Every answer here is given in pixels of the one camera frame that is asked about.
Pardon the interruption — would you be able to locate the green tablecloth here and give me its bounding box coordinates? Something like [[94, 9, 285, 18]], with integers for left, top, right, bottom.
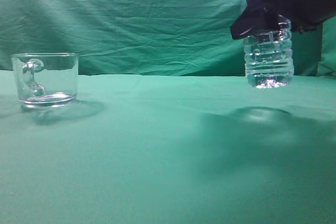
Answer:
[[1, 71, 335, 223]]

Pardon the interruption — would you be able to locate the clear plastic water bottle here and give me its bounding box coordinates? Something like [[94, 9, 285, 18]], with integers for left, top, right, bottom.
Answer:
[[243, 14, 294, 89]]

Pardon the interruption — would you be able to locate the clear glass mug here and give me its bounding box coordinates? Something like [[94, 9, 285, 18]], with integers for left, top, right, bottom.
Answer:
[[11, 52, 79, 108]]

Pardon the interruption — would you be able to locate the green backdrop cloth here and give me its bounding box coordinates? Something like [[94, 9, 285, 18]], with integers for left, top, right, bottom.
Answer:
[[0, 0, 336, 77]]

